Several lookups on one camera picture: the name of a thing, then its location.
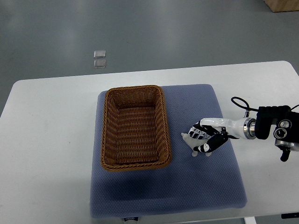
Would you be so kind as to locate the blue fabric mat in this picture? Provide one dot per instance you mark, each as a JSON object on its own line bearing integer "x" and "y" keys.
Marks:
{"x": 188, "y": 183}

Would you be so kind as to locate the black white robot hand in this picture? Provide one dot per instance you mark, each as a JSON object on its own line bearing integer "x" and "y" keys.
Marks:
{"x": 218, "y": 131}

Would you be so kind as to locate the upper clear floor plate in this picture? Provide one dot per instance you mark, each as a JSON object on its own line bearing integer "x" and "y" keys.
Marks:
{"x": 99, "y": 54}

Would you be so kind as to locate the brown wicker basket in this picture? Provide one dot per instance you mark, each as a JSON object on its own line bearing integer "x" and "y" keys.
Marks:
{"x": 135, "y": 133}

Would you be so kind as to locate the wooden box corner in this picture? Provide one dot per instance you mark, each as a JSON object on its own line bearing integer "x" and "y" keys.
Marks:
{"x": 282, "y": 5}

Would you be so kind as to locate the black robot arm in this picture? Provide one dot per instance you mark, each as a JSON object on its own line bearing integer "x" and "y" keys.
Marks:
{"x": 286, "y": 132}

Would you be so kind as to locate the white bear figurine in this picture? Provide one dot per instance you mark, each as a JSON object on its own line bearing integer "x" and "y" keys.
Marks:
{"x": 193, "y": 143}

